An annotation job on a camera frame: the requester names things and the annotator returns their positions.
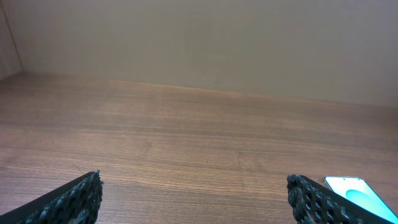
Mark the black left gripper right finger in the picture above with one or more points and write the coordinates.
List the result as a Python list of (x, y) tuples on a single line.
[(314, 203)]

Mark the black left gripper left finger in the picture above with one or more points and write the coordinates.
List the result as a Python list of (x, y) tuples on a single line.
[(78, 201)]

